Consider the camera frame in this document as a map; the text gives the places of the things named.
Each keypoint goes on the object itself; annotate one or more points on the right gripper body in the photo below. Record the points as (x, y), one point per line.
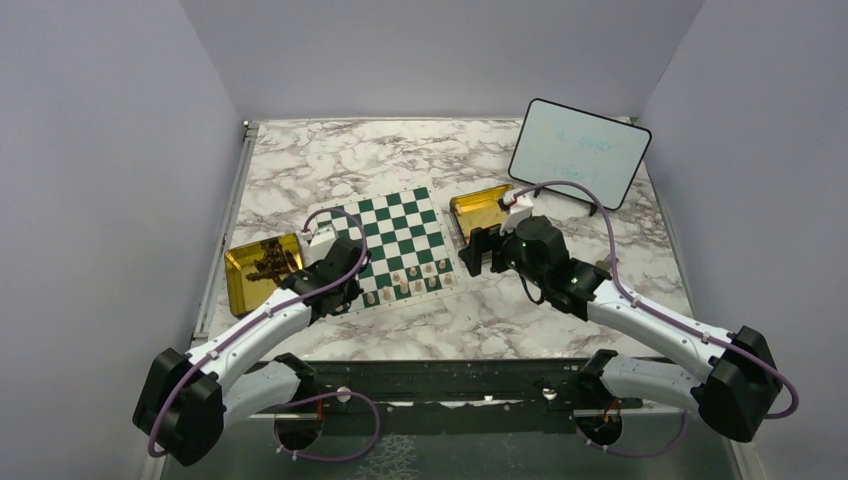
(505, 251)

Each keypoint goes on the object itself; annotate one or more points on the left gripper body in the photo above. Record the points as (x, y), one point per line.
(350, 292)

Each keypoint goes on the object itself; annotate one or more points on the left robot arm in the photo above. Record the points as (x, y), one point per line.
(189, 399)

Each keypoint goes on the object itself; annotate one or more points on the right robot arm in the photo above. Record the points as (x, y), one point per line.
(727, 378)

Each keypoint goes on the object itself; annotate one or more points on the gold tin with light pieces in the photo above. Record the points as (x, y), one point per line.
(478, 209)

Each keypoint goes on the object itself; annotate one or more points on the green white chess board mat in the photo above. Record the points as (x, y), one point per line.
(403, 228)

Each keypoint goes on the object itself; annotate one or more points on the pile of dark chess pieces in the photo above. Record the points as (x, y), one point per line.
(275, 264)

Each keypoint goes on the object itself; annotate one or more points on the gold tin with dark pieces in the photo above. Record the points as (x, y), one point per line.
(255, 270)

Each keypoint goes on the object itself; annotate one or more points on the small whiteboard on stand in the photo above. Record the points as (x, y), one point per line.
(558, 142)

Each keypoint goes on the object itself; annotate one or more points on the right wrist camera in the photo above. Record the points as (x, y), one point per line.
(518, 206)

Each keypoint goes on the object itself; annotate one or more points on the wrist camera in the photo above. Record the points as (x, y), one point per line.
(518, 206)
(319, 244)

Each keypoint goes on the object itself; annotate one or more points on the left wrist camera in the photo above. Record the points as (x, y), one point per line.
(319, 244)

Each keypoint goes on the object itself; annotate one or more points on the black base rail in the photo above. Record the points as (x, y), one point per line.
(550, 396)

